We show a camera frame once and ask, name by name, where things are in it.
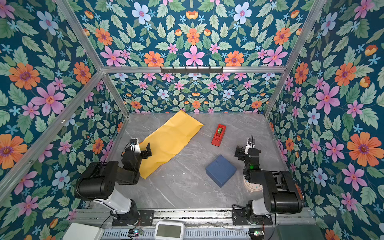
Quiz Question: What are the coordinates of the blue gift box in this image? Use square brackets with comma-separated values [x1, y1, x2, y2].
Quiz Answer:
[206, 155, 237, 188]

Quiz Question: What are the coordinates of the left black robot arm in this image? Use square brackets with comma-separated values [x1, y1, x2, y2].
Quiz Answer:
[75, 139, 155, 228]

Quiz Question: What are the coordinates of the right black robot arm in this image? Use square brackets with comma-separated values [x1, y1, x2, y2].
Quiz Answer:
[233, 144, 304, 225]

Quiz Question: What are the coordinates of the white round clock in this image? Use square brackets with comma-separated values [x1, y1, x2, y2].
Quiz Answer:
[243, 177, 263, 193]

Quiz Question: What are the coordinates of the red tape dispenser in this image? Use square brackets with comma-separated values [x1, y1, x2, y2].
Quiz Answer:
[211, 124, 226, 147]

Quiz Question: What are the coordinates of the white display device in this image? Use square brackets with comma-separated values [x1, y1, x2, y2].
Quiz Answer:
[154, 221, 185, 240]

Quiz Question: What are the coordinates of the green mat bottom right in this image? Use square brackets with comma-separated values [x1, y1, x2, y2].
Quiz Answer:
[277, 225, 325, 240]

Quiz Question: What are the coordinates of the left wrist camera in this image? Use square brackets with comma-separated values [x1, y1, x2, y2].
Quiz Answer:
[129, 138, 141, 154]

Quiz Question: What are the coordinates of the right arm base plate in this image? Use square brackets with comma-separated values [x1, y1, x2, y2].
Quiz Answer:
[231, 209, 273, 226]

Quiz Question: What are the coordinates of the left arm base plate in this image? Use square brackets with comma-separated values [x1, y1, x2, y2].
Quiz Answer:
[112, 209, 155, 227]

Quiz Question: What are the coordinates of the black hook rail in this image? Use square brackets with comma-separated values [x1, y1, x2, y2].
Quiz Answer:
[160, 67, 224, 74]

